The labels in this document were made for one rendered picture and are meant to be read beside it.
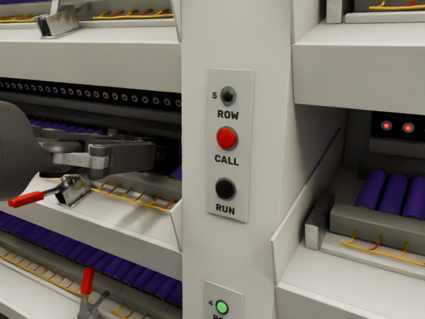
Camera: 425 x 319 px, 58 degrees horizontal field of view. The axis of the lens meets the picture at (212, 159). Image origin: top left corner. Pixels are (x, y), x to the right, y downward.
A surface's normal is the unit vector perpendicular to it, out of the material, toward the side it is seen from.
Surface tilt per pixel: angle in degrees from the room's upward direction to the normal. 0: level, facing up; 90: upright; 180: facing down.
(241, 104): 90
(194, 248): 90
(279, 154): 90
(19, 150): 81
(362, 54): 108
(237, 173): 90
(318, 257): 18
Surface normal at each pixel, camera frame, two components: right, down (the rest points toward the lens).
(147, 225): -0.15, -0.84
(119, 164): 0.92, 0.15
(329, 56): -0.51, 0.51
